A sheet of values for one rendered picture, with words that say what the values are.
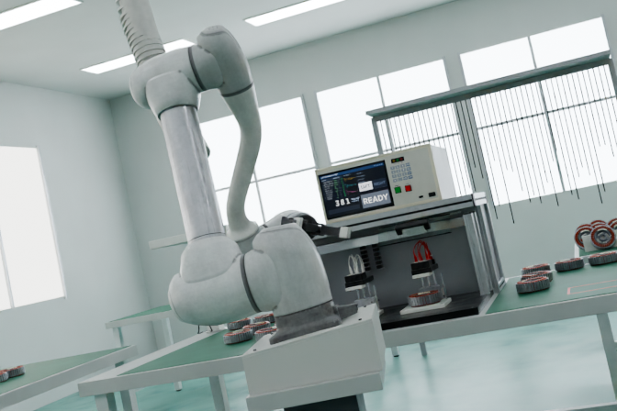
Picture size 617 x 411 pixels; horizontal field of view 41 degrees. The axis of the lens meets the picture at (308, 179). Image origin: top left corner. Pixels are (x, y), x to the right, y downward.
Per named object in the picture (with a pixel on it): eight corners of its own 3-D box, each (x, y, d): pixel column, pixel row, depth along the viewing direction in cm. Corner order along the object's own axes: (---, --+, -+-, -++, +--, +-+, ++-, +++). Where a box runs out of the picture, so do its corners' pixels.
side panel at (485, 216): (499, 293, 295) (479, 205, 297) (491, 294, 296) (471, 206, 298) (506, 283, 321) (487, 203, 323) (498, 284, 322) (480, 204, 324)
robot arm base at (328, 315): (356, 320, 196) (350, 297, 196) (269, 345, 199) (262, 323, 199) (362, 310, 214) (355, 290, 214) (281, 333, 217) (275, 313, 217)
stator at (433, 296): (442, 302, 270) (440, 291, 271) (409, 308, 272) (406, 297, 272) (442, 298, 281) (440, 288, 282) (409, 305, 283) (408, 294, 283)
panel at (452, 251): (495, 287, 294) (476, 205, 296) (322, 317, 314) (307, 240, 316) (495, 287, 295) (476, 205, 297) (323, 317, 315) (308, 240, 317)
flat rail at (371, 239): (469, 224, 282) (467, 216, 282) (301, 258, 300) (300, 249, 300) (470, 224, 283) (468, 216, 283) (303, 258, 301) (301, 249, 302)
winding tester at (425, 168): (442, 199, 288) (429, 142, 289) (325, 224, 301) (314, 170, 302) (457, 197, 325) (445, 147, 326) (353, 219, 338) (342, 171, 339)
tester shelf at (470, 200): (475, 205, 282) (472, 193, 282) (291, 244, 302) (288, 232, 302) (487, 203, 323) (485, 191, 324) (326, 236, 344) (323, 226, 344)
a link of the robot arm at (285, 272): (330, 302, 198) (304, 215, 199) (259, 323, 200) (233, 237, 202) (337, 294, 214) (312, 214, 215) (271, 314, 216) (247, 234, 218)
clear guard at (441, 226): (451, 232, 259) (447, 214, 259) (378, 247, 266) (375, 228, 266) (465, 227, 290) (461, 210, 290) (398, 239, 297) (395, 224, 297)
